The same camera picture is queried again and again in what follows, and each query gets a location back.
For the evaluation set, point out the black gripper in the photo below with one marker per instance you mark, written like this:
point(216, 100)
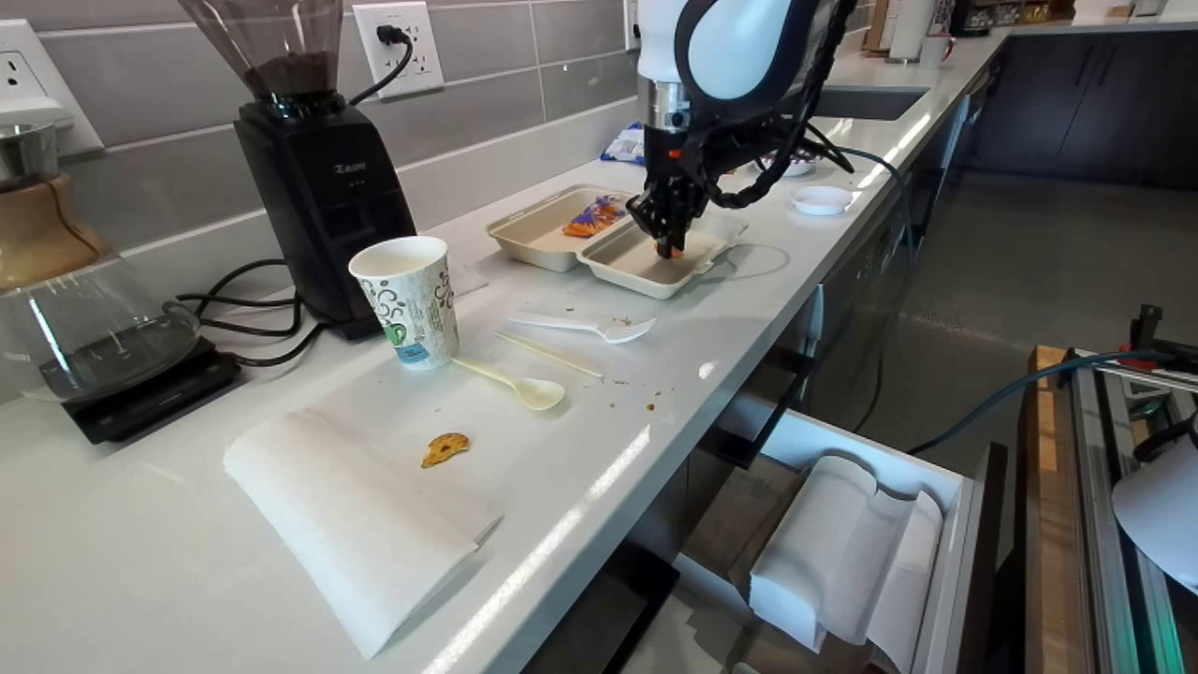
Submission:
point(679, 162)

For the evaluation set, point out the beige clamshell food container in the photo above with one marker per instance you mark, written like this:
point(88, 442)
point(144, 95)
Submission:
point(548, 238)

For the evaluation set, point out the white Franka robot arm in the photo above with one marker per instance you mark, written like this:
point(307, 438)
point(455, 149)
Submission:
point(733, 51)

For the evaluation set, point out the white plastic fork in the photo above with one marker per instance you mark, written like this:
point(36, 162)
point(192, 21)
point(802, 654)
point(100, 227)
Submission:
point(600, 330)

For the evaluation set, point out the white round plastic lid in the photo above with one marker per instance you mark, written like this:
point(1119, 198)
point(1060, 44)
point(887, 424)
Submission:
point(825, 198)

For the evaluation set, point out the cream plastic spoon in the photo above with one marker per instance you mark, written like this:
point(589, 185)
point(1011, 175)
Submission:
point(535, 393)

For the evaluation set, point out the grey base cabinets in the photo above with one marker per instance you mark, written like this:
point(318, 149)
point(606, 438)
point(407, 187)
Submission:
point(874, 286)

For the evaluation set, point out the counter sink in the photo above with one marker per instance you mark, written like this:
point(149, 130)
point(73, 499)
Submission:
point(881, 104)

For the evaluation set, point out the printed paper cup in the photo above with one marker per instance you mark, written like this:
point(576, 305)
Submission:
point(413, 311)

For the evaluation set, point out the orange food scrap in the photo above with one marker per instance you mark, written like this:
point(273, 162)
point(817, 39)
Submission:
point(445, 452)

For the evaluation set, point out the white paper towel roll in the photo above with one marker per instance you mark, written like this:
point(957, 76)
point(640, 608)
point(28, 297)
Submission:
point(911, 26)

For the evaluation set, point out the open white drawer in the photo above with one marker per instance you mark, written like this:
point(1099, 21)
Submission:
point(874, 474)

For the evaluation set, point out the black coffee grinder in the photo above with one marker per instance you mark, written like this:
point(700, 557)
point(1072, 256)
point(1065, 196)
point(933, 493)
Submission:
point(322, 187)

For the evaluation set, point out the white paper towel stack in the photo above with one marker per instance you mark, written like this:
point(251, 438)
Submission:
point(836, 548)

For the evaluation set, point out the dark kitchen cabinets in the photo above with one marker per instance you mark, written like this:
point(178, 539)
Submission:
point(1085, 106)

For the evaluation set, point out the wooden cart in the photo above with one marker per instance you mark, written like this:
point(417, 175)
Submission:
point(1053, 524)

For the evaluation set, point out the black coffee scale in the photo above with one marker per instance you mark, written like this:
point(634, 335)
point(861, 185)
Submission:
point(149, 398)

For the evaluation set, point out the glass coffee carafe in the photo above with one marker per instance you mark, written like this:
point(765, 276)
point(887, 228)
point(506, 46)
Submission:
point(100, 322)

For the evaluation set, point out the white round sheet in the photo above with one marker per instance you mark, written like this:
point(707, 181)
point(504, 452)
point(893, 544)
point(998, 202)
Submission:
point(1167, 512)

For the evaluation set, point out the pour over coffee dripper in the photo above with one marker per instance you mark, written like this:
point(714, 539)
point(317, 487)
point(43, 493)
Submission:
point(38, 238)

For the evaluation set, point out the white wall outlet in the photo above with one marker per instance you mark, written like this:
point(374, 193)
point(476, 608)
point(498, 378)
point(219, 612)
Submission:
point(20, 70)
point(419, 74)

